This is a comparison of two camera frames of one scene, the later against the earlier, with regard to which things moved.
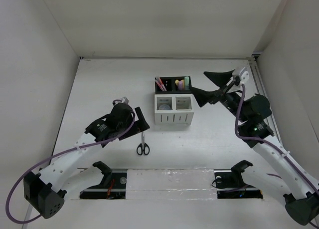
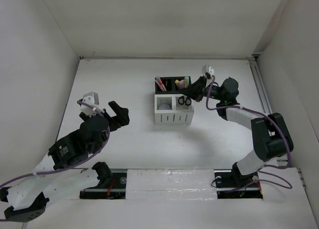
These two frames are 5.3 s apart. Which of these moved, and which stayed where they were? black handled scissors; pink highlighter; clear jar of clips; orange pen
Moved: black handled scissors
Stayed: orange pen; pink highlighter; clear jar of clips
